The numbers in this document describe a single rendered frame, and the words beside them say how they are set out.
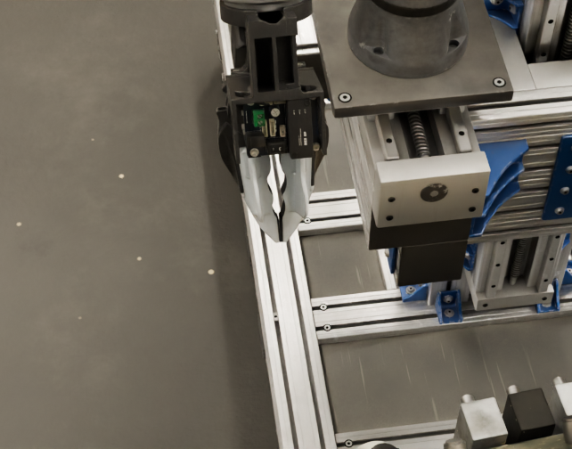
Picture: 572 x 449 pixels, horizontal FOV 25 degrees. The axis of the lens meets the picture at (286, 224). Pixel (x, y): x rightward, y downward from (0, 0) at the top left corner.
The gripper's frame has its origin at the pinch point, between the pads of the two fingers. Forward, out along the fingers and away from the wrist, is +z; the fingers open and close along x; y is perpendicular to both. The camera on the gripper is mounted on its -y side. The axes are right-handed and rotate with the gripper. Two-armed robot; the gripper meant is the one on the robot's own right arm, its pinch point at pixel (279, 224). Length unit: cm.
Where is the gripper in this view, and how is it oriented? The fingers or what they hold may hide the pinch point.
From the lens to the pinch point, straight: 109.6
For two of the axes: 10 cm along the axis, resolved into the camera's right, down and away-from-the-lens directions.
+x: 9.9, -1.0, 0.8
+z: 0.6, 9.1, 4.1
